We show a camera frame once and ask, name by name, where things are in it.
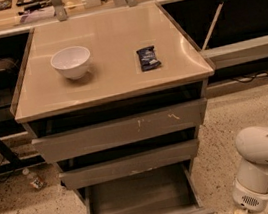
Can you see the grey drawer cabinet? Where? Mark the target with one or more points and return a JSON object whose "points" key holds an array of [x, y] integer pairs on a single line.
{"points": [[114, 86]]}

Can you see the dark blue snack packet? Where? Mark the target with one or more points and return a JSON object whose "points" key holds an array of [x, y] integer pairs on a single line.
{"points": [[148, 59]]}

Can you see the black stand leg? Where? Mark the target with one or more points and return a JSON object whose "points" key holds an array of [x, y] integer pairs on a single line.
{"points": [[14, 161]]}

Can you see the white stick with black tip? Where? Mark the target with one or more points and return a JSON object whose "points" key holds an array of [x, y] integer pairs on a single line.
{"points": [[212, 25]]}

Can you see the grey drawer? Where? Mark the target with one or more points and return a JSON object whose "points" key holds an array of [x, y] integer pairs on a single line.
{"points": [[166, 190], [122, 131], [130, 165]]}

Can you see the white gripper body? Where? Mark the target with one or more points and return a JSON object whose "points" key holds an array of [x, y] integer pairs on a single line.
{"points": [[248, 196]]}

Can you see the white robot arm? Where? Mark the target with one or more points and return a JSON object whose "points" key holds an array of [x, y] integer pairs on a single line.
{"points": [[252, 145]]}

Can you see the white bowl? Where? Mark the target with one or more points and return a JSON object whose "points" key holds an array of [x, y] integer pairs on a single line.
{"points": [[71, 62]]}

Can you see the plastic water bottle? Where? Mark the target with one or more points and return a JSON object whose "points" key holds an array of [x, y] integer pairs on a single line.
{"points": [[35, 180]]}

